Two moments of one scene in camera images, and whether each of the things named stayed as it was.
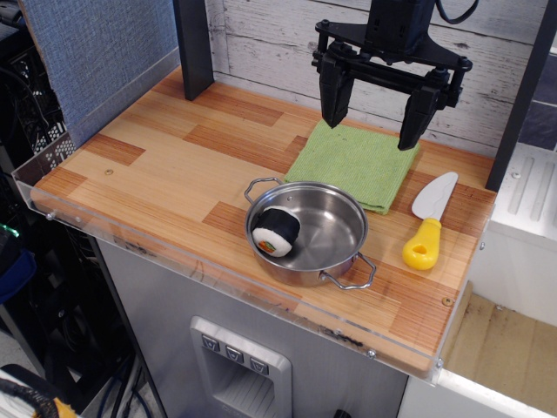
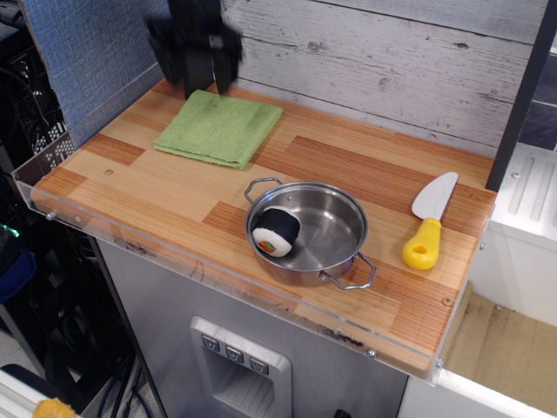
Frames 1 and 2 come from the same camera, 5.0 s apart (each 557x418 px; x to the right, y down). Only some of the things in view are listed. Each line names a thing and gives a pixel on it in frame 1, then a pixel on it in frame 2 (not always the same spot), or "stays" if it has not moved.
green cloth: [364, 160] -> [218, 128]
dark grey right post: [520, 114] stays
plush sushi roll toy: [274, 231] stays
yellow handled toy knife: [421, 252] stays
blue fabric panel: [103, 53] stays
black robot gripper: [393, 44] -> [193, 25]
